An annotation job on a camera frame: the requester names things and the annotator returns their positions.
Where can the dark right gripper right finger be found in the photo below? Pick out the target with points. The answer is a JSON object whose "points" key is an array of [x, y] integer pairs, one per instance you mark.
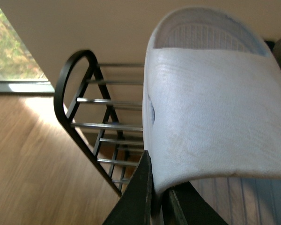
{"points": [[182, 205]]}

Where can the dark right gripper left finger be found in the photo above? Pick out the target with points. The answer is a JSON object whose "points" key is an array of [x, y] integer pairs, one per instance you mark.
{"points": [[134, 206]]}

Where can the light blue slide sandal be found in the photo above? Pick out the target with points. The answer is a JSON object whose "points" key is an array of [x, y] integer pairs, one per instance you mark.
{"points": [[211, 100]]}

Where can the black metal shoe rack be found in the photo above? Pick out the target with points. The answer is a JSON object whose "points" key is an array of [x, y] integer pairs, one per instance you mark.
{"points": [[99, 104]]}

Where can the dark window frame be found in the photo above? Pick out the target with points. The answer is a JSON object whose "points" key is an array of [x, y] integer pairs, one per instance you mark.
{"points": [[26, 87]]}

